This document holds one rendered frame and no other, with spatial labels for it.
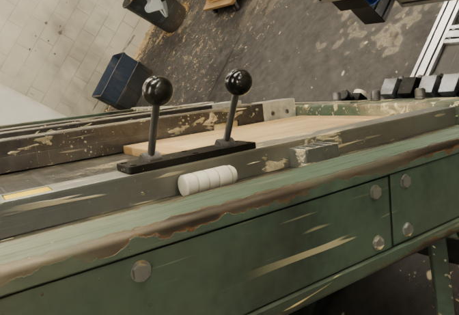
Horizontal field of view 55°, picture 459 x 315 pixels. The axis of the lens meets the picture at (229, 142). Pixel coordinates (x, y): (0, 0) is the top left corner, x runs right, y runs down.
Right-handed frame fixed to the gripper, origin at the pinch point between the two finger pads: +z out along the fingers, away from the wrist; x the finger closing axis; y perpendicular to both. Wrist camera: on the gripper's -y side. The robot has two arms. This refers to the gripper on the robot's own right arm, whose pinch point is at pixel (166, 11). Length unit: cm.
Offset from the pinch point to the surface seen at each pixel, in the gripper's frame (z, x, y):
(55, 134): 6, 33, 52
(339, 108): 40, 47, -12
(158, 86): -2, 87, 42
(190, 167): 10, 83, 43
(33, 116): 55, -348, 36
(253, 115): 33.7, 30.3, 4.7
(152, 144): 5, 82, 45
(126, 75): 77, -385, -78
